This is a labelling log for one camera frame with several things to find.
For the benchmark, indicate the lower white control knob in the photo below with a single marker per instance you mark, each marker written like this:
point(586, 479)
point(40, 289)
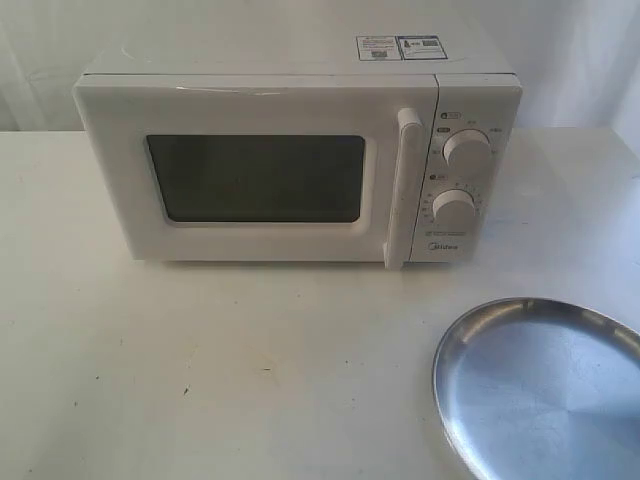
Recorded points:
point(454, 207)

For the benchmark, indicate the upper white control knob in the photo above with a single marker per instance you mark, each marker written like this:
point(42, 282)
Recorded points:
point(467, 149)

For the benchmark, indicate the white microwave door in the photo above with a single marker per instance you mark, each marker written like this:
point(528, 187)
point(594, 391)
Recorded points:
point(262, 168)

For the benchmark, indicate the blue label sticker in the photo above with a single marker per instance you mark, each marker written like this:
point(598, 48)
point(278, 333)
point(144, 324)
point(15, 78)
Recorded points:
point(421, 48)

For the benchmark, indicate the white control knob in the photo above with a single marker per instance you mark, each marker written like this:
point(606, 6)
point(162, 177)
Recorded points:
point(454, 207)
point(467, 149)

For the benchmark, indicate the round stainless steel tray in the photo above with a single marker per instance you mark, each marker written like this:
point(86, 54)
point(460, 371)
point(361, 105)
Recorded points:
point(534, 388)

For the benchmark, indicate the white label sticker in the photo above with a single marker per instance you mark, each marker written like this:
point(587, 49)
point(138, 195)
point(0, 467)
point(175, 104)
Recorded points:
point(378, 48)

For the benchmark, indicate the white microwave oven body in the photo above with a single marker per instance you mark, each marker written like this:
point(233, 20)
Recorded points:
point(473, 94)

